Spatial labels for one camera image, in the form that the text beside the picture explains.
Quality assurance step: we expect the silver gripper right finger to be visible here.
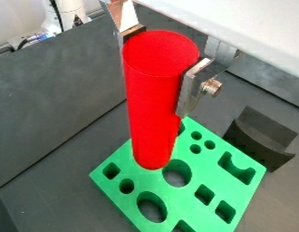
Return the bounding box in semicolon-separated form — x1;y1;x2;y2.
174;36;239;119

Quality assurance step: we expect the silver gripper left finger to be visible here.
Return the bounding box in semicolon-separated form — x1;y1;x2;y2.
98;0;146;49

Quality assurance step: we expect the red cylinder peg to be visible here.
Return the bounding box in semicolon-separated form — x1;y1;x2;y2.
122;30;199;169

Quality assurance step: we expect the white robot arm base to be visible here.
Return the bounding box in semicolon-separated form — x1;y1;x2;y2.
7;0;90;51

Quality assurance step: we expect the black curved block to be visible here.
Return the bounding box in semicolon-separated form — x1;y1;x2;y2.
222;106;297;172

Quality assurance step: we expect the dark grey side panel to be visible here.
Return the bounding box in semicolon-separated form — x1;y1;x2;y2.
0;16;123;187

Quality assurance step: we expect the green shape sorter board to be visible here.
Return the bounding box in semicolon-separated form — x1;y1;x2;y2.
89;118;266;232

